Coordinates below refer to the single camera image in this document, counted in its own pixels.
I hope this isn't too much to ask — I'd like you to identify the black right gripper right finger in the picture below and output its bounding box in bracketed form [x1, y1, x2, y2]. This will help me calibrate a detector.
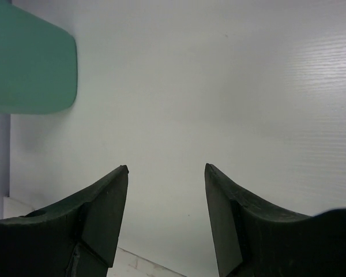
[205, 164, 346, 276]

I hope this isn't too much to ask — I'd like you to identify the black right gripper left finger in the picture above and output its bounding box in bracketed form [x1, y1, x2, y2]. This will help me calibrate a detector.
[0, 166, 129, 276]

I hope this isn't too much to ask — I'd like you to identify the green plastic bin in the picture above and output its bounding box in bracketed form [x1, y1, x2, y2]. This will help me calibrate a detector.
[0, 1, 78, 114]

